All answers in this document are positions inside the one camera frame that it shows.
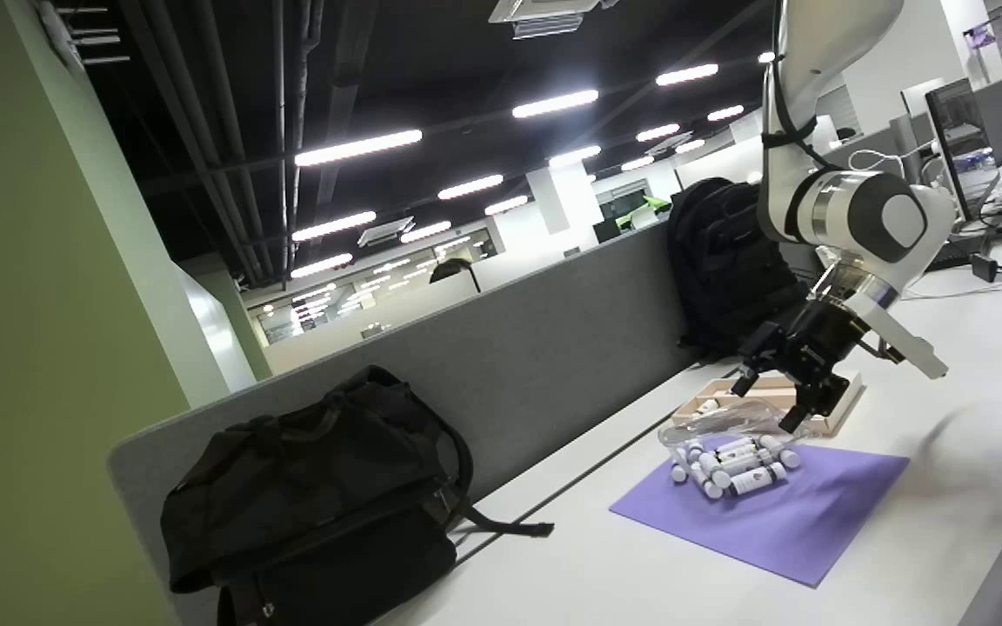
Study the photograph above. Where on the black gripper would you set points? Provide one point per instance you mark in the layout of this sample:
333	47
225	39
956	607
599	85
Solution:
816	342

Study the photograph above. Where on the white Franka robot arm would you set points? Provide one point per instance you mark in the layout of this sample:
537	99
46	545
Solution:
871	215

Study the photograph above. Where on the wooden tray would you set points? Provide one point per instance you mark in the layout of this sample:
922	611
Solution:
844	408

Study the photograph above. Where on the pile of white batteries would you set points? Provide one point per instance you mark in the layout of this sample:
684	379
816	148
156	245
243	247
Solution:
799	477

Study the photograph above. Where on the black backpack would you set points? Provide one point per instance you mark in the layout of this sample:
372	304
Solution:
715	279

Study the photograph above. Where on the purple mat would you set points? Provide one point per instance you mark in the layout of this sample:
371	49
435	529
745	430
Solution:
825	532

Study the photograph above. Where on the black power adapter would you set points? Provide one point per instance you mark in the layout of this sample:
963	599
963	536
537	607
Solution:
984	270

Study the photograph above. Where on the grey desk partition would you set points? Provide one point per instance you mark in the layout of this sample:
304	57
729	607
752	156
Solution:
522	349

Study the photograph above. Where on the fluorescent ceiling light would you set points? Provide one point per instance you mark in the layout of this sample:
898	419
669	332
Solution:
658	133
336	229
553	101
574	156
472	186
360	148
723	113
321	266
507	203
424	231

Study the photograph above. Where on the black computer monitor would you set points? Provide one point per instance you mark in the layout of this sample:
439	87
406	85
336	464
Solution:
955	117

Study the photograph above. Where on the ceiling air vent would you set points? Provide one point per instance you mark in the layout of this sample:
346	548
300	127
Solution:
548	14

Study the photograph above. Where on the black duffel bag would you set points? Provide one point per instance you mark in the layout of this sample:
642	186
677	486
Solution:
314	498

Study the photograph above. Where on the black ceiling pipe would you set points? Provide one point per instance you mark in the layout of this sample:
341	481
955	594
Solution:
282	117

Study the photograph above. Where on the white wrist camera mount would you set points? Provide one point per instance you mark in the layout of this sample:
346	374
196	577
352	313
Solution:
901	337

